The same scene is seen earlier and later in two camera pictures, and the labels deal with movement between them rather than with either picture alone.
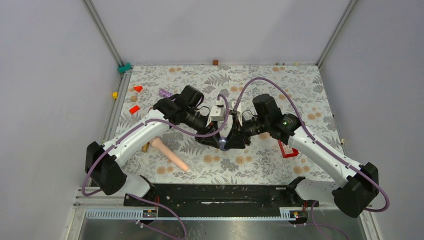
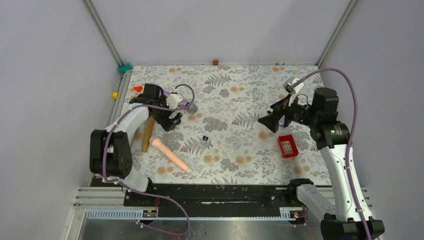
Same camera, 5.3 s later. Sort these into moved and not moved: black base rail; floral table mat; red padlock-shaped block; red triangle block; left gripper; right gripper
Moved: right gripper; left gripper
Not moved: red padlock-shaped block; red triangle block; black base rail; floral table mat
